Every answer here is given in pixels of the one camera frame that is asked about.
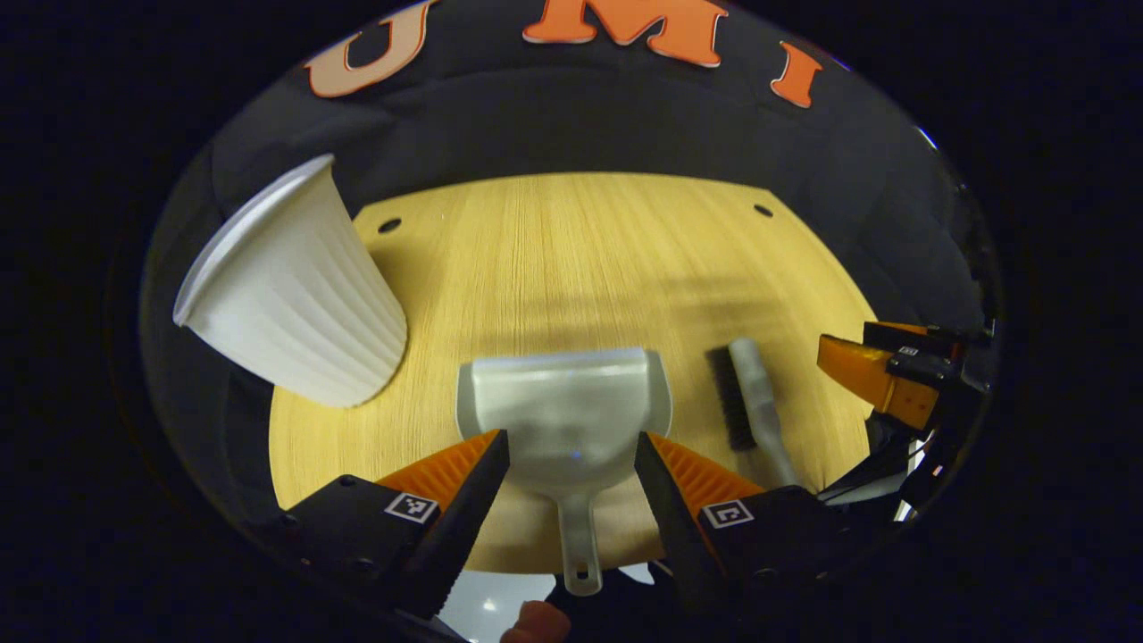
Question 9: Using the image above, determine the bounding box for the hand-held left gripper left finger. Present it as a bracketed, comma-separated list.
[268, 429, 512, 622]

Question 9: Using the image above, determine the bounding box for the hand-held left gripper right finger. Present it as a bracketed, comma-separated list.
[634, 430, 858, 617]

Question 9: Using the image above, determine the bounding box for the small grey broom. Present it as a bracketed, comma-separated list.
[705, 337, 802, 490]

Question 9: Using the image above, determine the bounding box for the grey plastic dustpan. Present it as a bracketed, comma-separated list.
[455, 347, 673, 597]

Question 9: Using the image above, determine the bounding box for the white ribbed garbage bin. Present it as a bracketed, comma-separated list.
[172, 153, 410, 410]

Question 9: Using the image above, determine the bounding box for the wooden desktop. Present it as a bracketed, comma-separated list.
[268, 171, 880, 574]

